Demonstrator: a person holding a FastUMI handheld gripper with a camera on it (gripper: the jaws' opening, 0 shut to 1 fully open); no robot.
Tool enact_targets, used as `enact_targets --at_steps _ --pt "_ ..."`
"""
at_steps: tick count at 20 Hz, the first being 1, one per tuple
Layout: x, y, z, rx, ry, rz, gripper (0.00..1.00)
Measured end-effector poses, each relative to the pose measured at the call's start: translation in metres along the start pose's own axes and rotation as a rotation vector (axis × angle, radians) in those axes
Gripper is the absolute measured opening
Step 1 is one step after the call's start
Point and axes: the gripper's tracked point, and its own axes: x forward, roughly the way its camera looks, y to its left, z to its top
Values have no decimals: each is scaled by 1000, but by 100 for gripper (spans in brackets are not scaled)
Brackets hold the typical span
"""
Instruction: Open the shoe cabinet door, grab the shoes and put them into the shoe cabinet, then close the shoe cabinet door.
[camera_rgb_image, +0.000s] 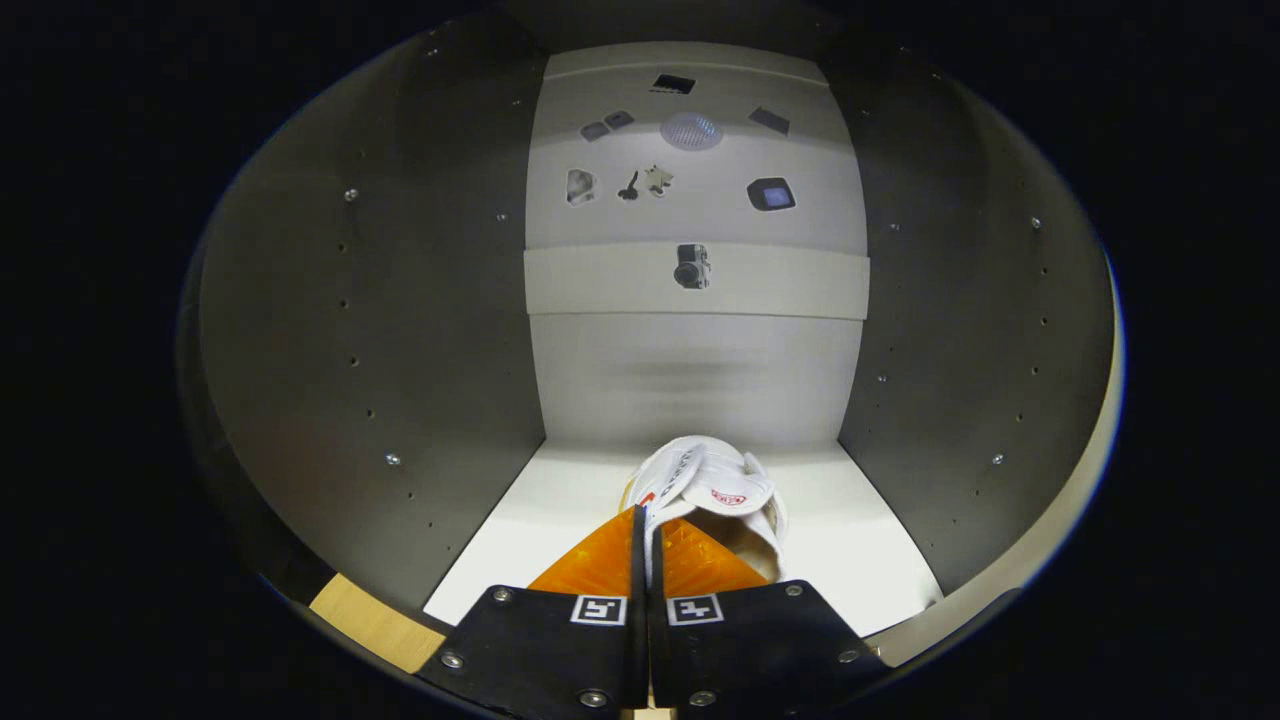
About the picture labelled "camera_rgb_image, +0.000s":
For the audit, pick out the white shoe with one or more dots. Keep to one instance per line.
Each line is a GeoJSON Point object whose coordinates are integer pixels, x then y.
{"type": "Point", "coordinates": [720, 480]}

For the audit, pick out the white cabinet shelf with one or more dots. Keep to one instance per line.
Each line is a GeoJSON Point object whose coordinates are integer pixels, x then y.
{"type": "Point", "coordinates": [520, 540]}

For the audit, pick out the dark grey shoe cabinet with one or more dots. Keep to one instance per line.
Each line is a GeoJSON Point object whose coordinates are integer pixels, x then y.
{"type": "Point", "coordinates": [350, 350]}

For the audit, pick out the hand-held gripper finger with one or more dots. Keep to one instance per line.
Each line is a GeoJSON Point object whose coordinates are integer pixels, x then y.
{"type": "Point", "coordinates": [656, 660]}
{"type": "Point", "coordinates": [637, 650]}

